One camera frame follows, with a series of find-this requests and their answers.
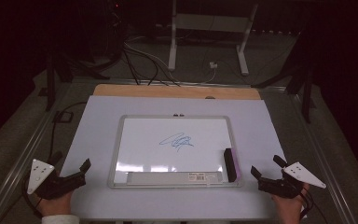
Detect grey tray with label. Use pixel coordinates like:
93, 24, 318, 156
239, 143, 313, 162
126, 171, 225, 187

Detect bundle of black cables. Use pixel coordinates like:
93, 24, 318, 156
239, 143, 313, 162
105, 0, 181, 88

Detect black stand leg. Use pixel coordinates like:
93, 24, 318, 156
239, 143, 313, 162
301, 69, 314, 124
44, 50, 58, 112

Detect white cable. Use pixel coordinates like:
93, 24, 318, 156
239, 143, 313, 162
123, 41, 217, 86

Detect person's left hand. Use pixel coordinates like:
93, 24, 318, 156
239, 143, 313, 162
36, 189, 75, 217

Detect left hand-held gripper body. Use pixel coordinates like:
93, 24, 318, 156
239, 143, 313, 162
26, 158, 87, 201

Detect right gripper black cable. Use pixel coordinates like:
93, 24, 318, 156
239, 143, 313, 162
299, 190, 316, 220

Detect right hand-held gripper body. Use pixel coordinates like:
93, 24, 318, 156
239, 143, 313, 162
257, 161, 327, 200

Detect white metal stand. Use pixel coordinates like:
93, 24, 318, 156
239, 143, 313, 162
167, 0, 259, 77

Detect black floor cable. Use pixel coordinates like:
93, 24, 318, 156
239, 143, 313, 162
48, 101, 89, 158

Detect silver-framed whiteboard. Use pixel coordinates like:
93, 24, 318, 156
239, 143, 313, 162
106, 114, 244, 190

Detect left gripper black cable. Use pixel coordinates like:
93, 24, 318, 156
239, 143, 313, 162
21, 175, 45, 219

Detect black square floor plate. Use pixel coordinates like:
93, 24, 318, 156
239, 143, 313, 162
53, 110, 75, 124

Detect large white sheet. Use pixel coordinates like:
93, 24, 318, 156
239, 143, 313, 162
60, 94, 289, 221

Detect black and purple board eraser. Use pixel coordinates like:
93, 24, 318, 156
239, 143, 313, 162
223, 147, 242, 184

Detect person's right hand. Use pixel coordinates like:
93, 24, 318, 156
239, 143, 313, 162
270, 182, 310, 224

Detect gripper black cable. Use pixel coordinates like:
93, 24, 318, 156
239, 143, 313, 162
21, 175, 45, 219
299, 190, 316, 220

